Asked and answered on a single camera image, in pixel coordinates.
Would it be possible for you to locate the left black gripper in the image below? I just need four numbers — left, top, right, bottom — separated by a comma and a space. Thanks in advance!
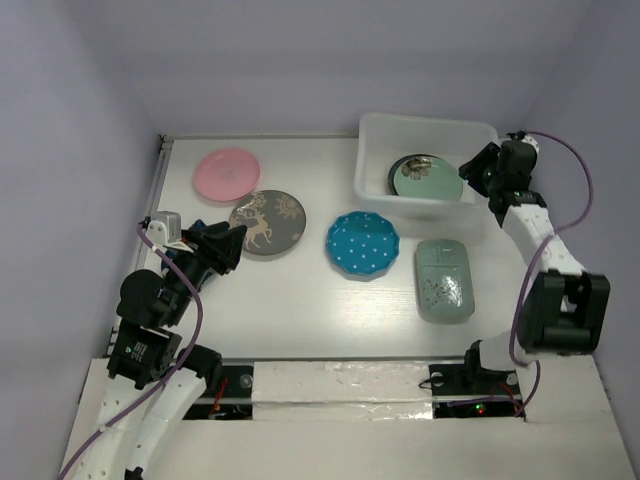
165, 219, 247, 322

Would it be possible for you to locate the green flower round plate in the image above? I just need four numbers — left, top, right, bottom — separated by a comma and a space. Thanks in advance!
422, 156, 463, 201

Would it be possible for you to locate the dark teal round plate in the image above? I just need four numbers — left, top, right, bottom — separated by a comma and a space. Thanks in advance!
387, 154, 436, 199

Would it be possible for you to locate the blue polka dot plate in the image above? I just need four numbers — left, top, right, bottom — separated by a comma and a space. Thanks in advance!
326, 211, 400, 276

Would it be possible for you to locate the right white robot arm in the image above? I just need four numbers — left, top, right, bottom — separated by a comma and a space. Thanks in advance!
459, 131, 611, 392

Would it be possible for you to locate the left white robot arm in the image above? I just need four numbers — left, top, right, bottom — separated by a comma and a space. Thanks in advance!
58, 212, 247, 479

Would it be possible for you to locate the translucent plastic bin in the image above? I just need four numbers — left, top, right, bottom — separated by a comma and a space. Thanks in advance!
353, 113, 498, 219

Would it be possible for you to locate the grey reindeer plate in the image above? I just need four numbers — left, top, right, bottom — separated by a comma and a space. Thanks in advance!
229, 190, 307, 256

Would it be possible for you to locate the dark blue leaf plate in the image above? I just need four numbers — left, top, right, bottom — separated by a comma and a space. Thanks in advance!
160, 219, 215, 292

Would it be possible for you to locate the pink round plate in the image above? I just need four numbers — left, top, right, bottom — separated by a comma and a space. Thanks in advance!
193, 148, 261, 202

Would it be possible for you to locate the green rectangular glass plate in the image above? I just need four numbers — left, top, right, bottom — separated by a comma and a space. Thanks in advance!
414, 239, 475, 324

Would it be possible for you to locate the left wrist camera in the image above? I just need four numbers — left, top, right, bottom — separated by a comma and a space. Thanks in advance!
145, 211, 182, 247

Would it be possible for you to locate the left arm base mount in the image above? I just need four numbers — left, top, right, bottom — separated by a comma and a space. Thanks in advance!
183, 364, 254, 421

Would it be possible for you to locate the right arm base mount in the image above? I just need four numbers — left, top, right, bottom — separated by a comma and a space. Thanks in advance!
418, 349, 524, 419

